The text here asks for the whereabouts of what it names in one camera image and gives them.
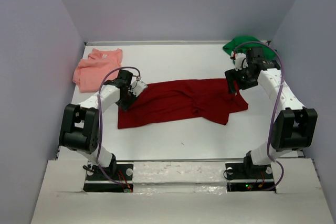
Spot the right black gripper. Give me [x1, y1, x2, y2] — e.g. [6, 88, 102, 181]
[225, 65, 258, 94]

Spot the green t shirt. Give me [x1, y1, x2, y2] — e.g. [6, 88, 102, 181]
[223, 36, 276, 60]

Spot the red t shirt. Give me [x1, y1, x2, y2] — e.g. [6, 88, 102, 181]
[117, 78, 248, 129]

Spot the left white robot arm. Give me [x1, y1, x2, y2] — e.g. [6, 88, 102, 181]
[59, 67, 147, 181]

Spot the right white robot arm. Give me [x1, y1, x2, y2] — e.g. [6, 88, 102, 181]
[225, 46, 318, 180]

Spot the pink folded t shirt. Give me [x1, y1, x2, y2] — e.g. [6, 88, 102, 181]
[72, 48, 123, 93]

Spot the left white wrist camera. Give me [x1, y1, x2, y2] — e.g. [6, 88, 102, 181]
[130, 80, 148, 97]

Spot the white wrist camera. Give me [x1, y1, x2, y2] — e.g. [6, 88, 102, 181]
[130, 80, 148, 97]
[231, 53, 248, 71]

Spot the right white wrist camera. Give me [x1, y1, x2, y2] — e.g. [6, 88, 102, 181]
[231, 53, 248, 71]

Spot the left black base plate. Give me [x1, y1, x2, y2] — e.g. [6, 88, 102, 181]
[82, 163, 134, 193]

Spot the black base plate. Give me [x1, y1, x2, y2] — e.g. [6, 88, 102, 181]
[82, 163, 134, 193]
[223, 162, 275, 193]

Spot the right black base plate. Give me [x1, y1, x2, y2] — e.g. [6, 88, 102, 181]
[223, 162, 275, 193]

